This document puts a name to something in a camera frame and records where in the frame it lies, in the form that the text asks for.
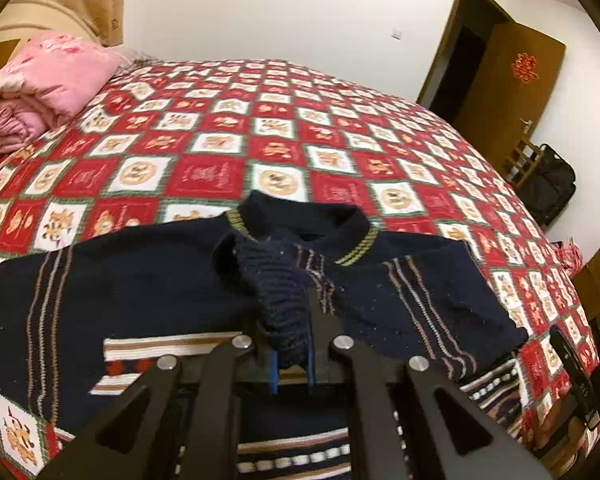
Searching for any red checkered bear bedspread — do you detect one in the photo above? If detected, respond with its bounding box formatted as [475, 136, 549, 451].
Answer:
[0, 57, 600, 480]

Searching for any navy patterned knit sweater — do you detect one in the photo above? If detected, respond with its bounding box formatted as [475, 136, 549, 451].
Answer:
[0, 192, 528, 478]

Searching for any brown wooden door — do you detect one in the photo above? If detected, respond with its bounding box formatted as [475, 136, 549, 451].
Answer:
[453, 23, 566, 174]

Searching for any red double happiness decal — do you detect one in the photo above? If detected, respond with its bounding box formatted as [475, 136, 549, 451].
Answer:
[512, 52, 539, 84]

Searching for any pink folded quilt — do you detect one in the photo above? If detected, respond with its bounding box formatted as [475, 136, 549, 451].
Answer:
[0, 30, 122, 154]

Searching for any cream round wooden headboard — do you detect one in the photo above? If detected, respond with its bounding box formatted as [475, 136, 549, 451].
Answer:
[0, 0, 100, 69]

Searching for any red plastic bag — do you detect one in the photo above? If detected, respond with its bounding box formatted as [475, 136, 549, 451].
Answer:
[555, 237, 584, 278]

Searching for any white wall switch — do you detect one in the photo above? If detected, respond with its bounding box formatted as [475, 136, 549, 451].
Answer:
[391, 28, 403, 40]

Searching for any dark door frame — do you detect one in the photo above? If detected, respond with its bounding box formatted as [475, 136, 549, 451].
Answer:
[416, 0, 515, 124]

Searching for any wooden chair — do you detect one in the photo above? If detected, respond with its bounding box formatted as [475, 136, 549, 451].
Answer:
[503, 136, 544, 190]

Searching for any black backpack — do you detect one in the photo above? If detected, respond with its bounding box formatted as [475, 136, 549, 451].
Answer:
[517, 143, 577, 231]

